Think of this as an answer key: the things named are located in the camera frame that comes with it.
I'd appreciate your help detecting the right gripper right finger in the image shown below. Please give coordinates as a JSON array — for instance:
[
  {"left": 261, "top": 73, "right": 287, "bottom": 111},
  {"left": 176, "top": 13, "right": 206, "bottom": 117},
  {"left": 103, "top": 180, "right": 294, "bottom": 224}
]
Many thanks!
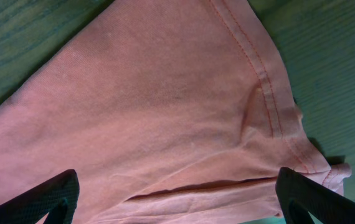
[{"left": 275, "top": 167, "right": 355, "bottom": 224}]

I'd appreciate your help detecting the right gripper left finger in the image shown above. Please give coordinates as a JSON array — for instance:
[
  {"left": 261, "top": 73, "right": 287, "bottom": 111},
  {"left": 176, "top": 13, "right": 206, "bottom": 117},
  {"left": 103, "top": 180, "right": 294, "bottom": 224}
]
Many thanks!
[{"left": 0, "top": 169, "right": 80, "bottom": 224}]

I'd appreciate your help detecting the red t-shirt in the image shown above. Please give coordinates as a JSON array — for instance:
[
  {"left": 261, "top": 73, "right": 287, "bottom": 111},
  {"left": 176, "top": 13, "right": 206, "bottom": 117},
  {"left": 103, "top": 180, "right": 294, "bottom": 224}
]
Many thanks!
[{"left": 0, "top": 0, "right": 351, "bottom": 223}]

